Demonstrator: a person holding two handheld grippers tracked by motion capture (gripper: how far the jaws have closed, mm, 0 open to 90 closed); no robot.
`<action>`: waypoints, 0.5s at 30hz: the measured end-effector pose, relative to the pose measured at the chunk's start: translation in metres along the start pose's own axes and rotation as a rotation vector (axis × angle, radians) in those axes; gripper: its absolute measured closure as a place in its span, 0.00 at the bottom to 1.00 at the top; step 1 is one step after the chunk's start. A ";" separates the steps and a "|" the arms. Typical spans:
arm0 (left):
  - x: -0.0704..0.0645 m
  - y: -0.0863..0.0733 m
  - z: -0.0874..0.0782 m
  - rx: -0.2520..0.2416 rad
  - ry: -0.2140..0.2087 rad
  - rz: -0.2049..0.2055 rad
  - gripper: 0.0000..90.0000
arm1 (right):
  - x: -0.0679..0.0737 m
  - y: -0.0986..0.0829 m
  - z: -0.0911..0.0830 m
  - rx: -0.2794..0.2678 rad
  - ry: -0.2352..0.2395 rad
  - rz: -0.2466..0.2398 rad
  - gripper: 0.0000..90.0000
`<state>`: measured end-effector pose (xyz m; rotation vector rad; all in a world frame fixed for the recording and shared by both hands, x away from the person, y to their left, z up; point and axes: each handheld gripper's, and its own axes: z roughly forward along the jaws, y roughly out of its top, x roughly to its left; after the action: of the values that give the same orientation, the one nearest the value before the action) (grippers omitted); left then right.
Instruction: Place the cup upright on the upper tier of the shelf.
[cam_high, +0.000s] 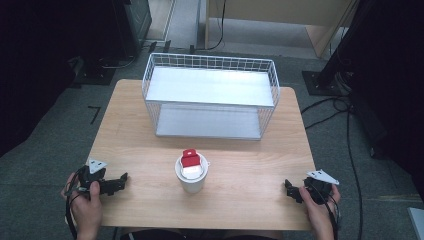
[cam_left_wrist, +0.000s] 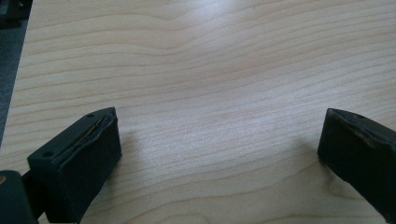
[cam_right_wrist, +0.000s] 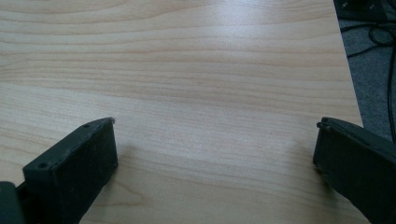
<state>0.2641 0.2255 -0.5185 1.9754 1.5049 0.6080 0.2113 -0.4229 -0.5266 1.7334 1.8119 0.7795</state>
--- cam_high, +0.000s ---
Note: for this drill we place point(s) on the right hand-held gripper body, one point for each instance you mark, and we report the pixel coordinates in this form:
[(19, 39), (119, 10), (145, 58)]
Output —
[(319, 186)]

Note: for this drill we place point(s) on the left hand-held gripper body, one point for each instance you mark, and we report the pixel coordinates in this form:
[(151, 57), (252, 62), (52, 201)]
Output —
[(90, 176)]

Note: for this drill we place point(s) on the white cup with red lid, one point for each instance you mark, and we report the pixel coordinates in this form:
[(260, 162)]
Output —
[(191, 171)]

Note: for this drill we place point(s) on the person's right hand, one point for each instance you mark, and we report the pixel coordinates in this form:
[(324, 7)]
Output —
[(319, 213)]

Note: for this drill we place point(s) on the person's left hand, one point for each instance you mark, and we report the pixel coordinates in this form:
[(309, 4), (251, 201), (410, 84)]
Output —
[(87, 207)]

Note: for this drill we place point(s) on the light grey box corner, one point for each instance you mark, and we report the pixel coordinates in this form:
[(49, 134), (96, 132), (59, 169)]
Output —
[(416, 221)]

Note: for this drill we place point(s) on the black curtain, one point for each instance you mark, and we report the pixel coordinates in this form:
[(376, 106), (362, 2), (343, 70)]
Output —
[(36, 66), (390, 83)]

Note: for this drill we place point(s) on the dark cabinet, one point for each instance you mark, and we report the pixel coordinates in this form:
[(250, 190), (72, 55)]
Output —
[(133, 26)]

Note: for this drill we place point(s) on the wooden furniture panel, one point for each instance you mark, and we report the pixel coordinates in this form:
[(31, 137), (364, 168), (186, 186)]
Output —
[(283, 16)]

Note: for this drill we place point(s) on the black stand base plate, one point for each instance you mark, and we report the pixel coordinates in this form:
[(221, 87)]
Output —
[(95, 73), (321, 85)]

